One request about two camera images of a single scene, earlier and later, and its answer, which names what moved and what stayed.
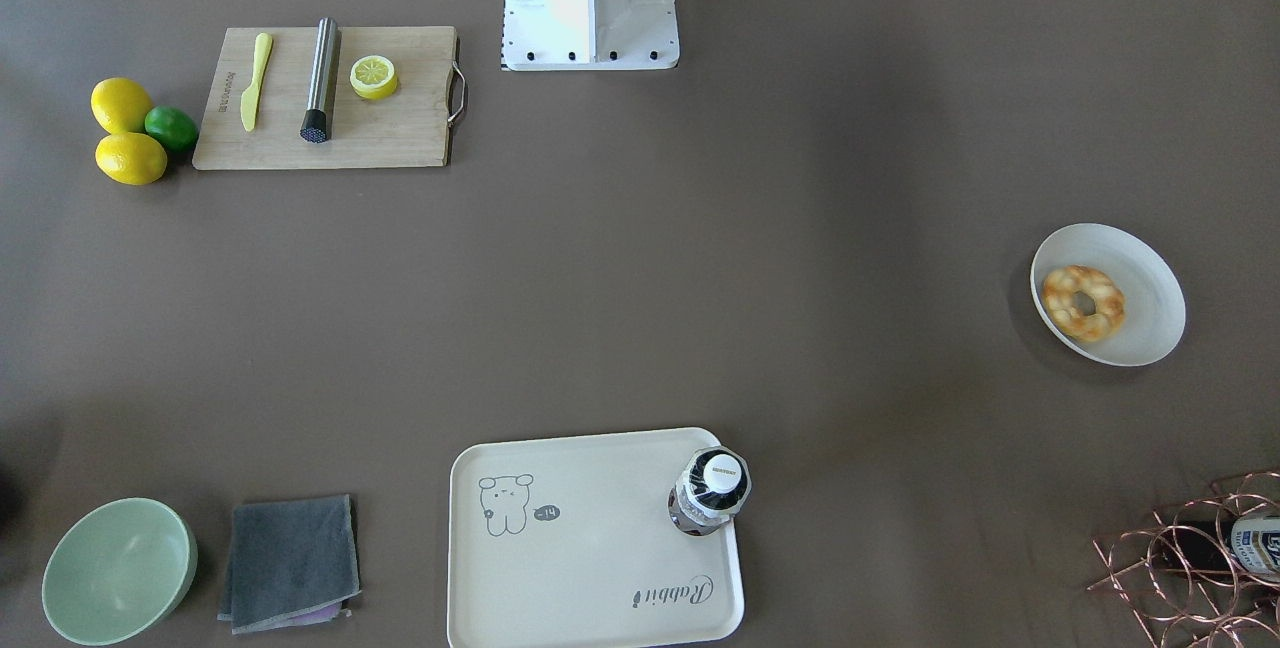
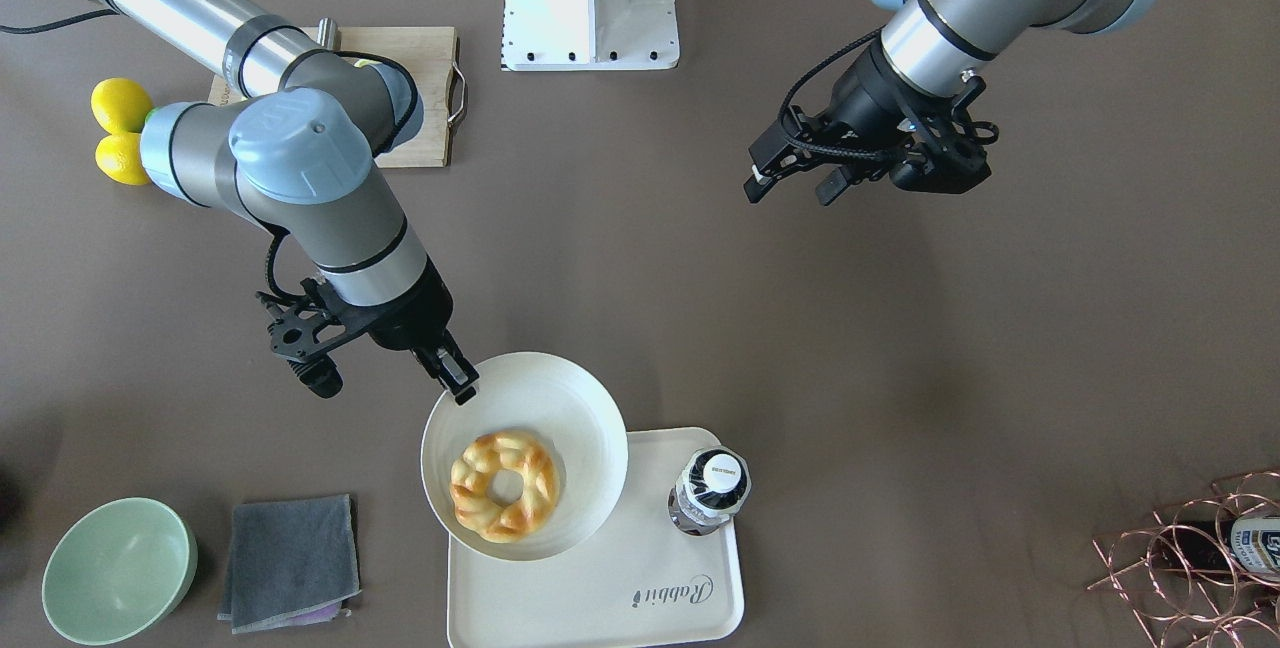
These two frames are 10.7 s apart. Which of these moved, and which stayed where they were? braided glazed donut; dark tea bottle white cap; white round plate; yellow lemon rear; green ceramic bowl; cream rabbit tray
Moved: white round plate; braided glazed donut
Stayed: yellow lemon rear; dark tea bottle white cap; green ceramic bowl; cream rabbit tray
